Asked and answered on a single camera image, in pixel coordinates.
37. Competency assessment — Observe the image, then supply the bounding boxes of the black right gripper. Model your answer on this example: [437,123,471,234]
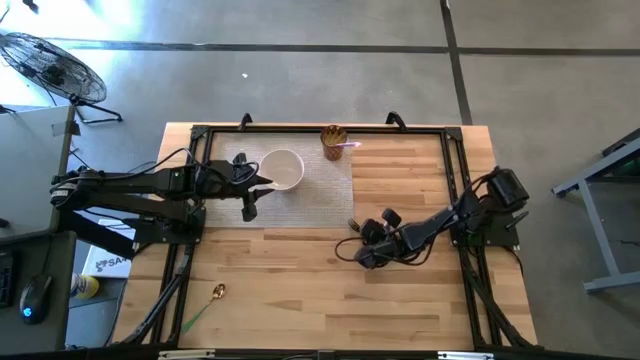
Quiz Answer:
[355,218,416,270]

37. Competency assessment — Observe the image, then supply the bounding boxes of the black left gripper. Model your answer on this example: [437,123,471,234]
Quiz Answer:
[214,159,275,222]

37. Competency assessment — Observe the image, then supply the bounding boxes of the white ceramic bowl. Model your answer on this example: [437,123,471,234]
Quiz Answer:
[258,148,306,192]

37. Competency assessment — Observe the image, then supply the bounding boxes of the beige woven placemat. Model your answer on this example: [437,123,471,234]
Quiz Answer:
[203,132,356,230]

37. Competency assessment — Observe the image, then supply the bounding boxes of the gold faceted cup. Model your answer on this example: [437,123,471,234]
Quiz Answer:
[319,124,349,162]

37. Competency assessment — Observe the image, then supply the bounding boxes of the white printed cardboard box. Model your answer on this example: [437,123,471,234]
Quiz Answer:
[81,218,136,280]

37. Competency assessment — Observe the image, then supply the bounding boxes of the yellow bottle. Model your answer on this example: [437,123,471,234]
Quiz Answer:
[69,272,101,301]

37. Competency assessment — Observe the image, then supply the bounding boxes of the grey metal cart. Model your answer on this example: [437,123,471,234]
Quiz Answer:
[551,127,640,295]

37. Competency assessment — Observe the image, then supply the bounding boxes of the grey side desk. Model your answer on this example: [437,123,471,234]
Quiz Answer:
[0,104,77,354]

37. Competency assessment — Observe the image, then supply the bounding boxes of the black floor fan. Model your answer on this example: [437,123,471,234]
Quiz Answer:
[0,31,124,125]

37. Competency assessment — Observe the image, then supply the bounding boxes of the black computer mouse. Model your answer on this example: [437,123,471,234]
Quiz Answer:
[18,273,53,326]

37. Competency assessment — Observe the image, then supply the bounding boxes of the black keyboard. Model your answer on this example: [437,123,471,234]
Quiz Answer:
[0,249,15,310]

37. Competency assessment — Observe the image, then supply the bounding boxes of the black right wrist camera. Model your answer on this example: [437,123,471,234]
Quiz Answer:
[381,207,403,229]

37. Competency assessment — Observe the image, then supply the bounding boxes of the green handled gold spoon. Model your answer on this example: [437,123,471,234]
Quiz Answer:
[180,282,228,335]

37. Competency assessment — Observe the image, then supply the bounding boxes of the black aluminium table frame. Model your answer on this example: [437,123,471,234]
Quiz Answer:
[119,123,541,351]

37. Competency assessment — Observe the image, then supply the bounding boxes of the silver metal bracket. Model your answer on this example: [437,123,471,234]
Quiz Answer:
[437,350,494,360]
[158,349,216,360]

